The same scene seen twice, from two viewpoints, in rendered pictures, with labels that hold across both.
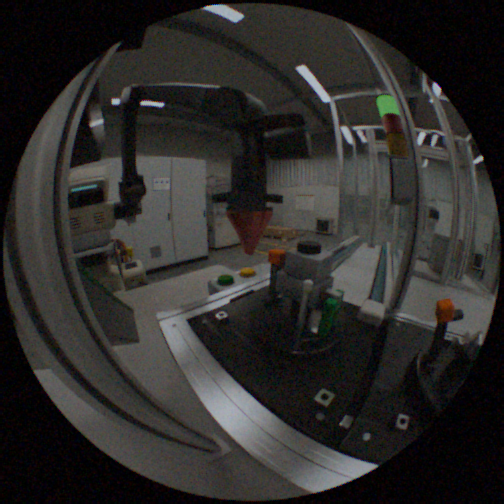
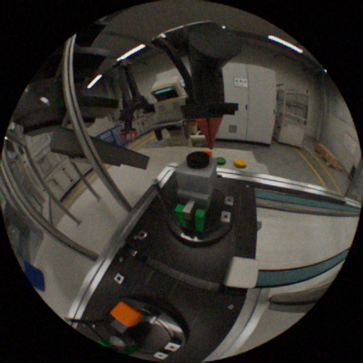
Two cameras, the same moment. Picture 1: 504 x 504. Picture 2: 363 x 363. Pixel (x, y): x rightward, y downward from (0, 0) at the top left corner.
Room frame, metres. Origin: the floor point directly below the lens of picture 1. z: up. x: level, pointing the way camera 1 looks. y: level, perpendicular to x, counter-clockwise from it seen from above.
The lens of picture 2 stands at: (0.11, -0.17, 1.16)
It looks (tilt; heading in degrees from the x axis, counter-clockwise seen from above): 40 degrees down; 72
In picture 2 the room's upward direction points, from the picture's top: 11 degrees counter-clockwise
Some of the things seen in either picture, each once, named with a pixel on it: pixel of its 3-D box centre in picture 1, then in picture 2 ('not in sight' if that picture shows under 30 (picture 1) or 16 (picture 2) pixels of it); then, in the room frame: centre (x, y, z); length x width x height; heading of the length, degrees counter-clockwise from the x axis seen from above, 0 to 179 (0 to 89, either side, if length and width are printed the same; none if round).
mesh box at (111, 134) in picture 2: not in sight; (109, 141); (-1.14, 4.74, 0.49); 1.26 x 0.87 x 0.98; 47
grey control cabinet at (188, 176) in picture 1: (185, 211); (260, 106); (3.26, 1.45, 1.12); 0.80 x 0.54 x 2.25; 135
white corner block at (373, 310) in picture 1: (370, 316); (240, 273); (0.17, -0.21, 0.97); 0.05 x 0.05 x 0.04; 42
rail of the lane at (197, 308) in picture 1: (302, 276); (287, 195); (0.47, -0.17, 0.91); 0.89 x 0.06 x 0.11; 132
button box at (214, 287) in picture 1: (247, 283); (238, 171); (0.39, 0.01, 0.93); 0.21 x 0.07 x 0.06; 132
